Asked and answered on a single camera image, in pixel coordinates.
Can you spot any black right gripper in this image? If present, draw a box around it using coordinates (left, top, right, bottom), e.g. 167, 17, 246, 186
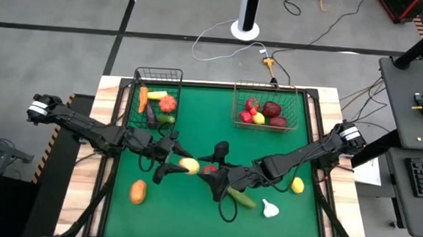
194, 139, 267, 206

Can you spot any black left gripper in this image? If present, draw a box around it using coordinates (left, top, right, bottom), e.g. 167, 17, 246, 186
139, 131, 196, 187

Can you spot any pale yellow lemon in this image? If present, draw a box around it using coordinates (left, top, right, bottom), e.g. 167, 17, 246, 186
177, 156, 202, 177

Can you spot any small green vegetable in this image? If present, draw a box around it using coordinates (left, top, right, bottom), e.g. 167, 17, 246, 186
155, 114, 176, 126

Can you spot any purple eggplant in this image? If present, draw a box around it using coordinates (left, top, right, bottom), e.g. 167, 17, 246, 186
144, 102, 161, 130

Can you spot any orange-red tomato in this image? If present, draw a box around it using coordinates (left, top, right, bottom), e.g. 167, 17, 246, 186
157, 94, 179, 114

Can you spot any small red fruit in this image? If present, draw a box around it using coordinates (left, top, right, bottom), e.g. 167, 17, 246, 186
238, 109, 255, 125

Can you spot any yellow banana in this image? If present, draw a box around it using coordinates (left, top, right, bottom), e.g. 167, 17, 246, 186
146, 89, 169, 101

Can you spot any orange carrot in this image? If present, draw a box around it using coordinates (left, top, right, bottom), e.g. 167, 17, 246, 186
137, 86, 150, 114

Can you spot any red bell pepper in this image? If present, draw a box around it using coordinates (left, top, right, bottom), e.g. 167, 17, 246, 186
245, 96, 262, 114

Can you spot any dark red fruit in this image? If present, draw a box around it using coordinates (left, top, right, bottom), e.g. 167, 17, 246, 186
268, 114, 289, 129

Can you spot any dark red apple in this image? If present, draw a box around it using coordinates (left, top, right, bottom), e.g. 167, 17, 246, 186
261, 100, 283, 119

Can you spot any green cucumber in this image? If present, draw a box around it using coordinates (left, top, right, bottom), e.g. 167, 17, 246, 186
225, 186, 259, 210

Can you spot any orange potato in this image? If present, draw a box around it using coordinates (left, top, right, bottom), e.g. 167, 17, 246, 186
129, 178, 148, 205

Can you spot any green table mat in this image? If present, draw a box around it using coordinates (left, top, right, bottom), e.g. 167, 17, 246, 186
103, 81, 331, 237

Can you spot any white garlic bulb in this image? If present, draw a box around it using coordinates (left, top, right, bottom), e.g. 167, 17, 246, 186
261, 198, 281, 219

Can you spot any yellow power plug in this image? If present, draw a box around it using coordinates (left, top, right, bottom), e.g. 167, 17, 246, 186
260, 56, 278, 81

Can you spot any yellow black hazard tape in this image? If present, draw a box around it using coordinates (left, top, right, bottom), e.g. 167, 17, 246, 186
32, 92, 76, 186

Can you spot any white paper sheet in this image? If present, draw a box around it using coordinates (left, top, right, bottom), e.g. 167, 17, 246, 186
352, 156, 383, 187

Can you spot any black and white pole stand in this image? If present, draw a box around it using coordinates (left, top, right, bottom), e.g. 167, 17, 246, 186
230, 0, 262, 42

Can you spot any grey desk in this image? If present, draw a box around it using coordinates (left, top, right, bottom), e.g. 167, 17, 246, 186
368, 54, 423, 237

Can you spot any red and black crate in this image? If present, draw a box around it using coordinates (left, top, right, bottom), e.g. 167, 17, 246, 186
374, 0, 423, 26

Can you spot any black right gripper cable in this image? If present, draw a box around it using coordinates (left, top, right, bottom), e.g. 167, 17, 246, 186
216, 190, 239, 224

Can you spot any black wire basket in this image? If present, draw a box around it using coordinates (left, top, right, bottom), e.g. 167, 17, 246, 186
126, 65, 184, 132

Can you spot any copper wire basket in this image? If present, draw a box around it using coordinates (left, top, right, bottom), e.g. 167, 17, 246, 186
231, 79, 302, 135

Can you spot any white cable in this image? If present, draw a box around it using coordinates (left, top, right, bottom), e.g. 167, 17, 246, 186
191, 16, 272, 67

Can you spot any looped black floor cable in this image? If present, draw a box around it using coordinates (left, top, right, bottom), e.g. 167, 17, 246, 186
283, 0, 306, 18

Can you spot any long black floor cable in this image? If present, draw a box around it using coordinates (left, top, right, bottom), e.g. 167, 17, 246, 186
268, 0, 369, 92

